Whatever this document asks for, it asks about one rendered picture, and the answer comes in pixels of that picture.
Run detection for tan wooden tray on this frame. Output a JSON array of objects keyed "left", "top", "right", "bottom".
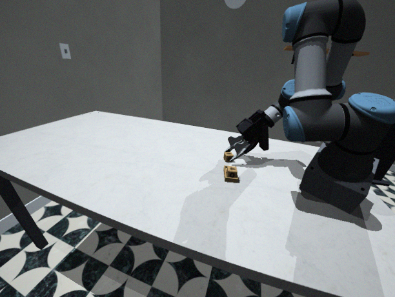
[{"left": 223, "top": 165, "right": 238, "bottom": 183}]

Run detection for tan cube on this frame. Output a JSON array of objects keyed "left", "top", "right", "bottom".
[
  {"left": 223, "top": 152, "right": 234, "bottom": 162},
  {"left": 227, "top": 166, "right": 238, "bottom": 178}
]

